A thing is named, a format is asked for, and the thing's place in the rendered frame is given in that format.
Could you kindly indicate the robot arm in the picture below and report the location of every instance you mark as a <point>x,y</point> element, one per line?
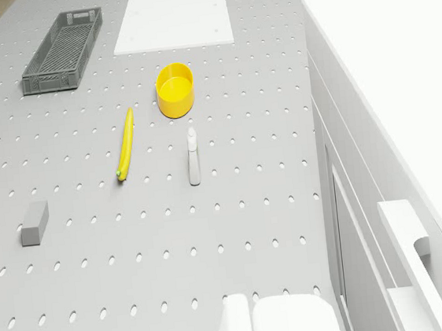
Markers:
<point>293,324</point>

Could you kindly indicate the small white bottle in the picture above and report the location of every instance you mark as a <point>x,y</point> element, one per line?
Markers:
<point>193,168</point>

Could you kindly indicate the yellow bowl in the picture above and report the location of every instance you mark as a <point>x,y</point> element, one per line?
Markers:
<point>175,103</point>

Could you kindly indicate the banana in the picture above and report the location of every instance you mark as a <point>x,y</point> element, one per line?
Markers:
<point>126,148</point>

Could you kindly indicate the white board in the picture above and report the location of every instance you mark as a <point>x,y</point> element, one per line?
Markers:
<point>173,16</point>

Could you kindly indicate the white cabinet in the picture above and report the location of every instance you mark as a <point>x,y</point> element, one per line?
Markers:
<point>393,76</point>

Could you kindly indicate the grey cube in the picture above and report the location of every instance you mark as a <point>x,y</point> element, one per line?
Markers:
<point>34,228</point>

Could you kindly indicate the dark grey basket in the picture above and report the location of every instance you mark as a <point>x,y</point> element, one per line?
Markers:
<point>40,81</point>

